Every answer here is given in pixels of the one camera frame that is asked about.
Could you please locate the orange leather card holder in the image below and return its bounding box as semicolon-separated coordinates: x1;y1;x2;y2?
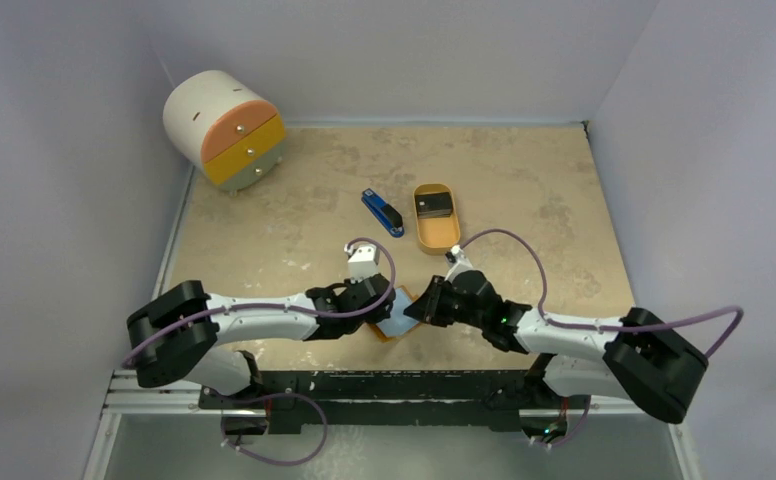
368;286;420;342

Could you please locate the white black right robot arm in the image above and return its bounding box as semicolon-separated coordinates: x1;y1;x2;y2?
404;270;709;424

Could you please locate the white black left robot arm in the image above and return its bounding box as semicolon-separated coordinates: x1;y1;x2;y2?
122;274;395;409

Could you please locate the black credit card stack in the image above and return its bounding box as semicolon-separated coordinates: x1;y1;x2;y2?
414;191;454;219

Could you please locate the orange oval tray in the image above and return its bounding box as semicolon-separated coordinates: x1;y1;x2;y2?
413;183;461;255

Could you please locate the blue black stapler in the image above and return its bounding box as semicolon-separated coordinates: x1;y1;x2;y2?
361;188;405;238

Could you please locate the white round mini drawer chest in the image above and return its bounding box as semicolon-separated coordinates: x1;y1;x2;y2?
162;70;286;192

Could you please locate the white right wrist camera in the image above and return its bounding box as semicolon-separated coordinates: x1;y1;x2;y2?
445;245;474;282

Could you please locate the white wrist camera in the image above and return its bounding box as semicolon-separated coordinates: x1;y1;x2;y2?
345;243;380;283
445;245;474;282

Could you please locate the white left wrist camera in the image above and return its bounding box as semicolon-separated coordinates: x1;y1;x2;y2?
345;243;380;283

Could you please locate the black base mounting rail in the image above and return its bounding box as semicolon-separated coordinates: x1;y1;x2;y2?
198;369;584;441

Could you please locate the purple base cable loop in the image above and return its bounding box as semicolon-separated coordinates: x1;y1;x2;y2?
220;386;333;467

